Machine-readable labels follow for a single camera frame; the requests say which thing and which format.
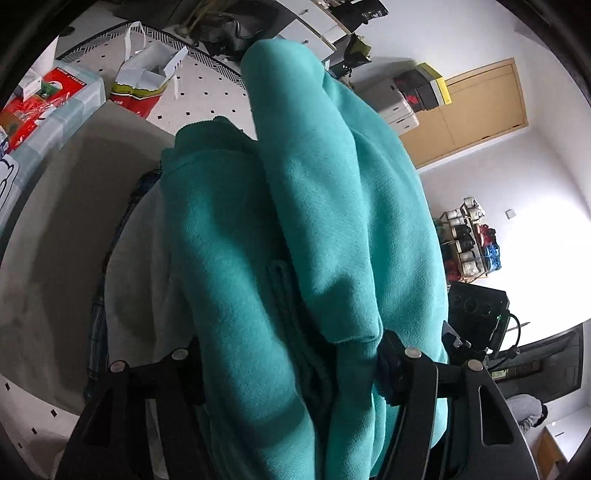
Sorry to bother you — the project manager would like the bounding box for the white fluffy blanket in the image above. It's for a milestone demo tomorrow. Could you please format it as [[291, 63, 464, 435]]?
[[104, 185, 199, 370]]

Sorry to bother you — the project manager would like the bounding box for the green black bag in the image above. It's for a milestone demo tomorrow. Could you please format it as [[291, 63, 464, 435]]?
[[332, 34, 372, 77]]

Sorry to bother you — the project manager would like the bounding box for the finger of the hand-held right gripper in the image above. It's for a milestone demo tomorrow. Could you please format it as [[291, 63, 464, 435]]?
[[441, 320, 485, 364]]

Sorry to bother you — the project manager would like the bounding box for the black cable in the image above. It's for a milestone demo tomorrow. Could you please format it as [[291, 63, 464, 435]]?
[[489, 314, 532, 370]]

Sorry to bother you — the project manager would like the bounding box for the wooden furniture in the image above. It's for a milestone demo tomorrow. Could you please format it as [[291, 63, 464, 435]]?
[[536, 425, 568, 467]]

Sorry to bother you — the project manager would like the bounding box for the red flat box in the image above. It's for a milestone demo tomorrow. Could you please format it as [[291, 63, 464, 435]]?
[[0, 67, 88, 144]]

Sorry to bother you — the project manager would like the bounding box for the wooden door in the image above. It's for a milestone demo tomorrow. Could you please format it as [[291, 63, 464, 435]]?
[[399, 58, 529, 169]]

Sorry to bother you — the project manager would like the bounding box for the yellow box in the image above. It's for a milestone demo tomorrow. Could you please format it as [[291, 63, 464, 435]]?
[[416, 62, 448, 109]]

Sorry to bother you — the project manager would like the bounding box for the white dotted rug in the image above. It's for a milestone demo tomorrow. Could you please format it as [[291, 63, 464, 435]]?
[[0, 23, 259, 467]]

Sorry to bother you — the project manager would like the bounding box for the small black bag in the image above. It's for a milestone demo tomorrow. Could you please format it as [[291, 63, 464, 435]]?
[[330, 0, 389, 21]]

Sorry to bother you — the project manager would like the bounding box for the white plastic drawer unit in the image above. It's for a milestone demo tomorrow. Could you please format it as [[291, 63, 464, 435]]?
[[358, 76, 421, 137]]

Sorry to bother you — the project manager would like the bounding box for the black shoe box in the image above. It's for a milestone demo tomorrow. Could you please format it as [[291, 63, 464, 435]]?
[[394, 69, 439, 112]]

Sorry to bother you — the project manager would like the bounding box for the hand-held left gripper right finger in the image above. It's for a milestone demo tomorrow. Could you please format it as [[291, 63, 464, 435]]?
[[374, 330, 541, 480]]

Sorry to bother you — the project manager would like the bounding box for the small white box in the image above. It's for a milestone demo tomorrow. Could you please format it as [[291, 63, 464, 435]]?
[[16, 74, 44, 100]]

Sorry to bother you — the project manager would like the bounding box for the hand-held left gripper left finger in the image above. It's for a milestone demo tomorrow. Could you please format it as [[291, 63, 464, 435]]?
[[55, 339, 208, 480]]

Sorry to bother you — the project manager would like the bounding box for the table with light checked cloth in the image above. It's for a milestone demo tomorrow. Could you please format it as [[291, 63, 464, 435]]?
[[0, 60, 106, 232]]

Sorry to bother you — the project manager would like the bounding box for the black panel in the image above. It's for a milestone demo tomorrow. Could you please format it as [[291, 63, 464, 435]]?
[[494, 323, 585, 402]]

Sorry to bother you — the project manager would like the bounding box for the shoe rack with shoes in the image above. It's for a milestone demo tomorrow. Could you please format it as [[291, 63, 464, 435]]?
[[436, 196, 504, 282]]

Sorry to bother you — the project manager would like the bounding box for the red green paper bag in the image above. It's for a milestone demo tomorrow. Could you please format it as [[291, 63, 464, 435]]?
[[111, 21, 190, 118]]

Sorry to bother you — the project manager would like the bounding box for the white drawer cabinet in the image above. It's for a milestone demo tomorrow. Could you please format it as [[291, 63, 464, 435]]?
[[277, 0, 352, 61]]

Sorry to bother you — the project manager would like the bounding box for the teal hoodie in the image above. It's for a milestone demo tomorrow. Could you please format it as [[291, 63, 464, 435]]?
[[159, 39, 451, 480]]

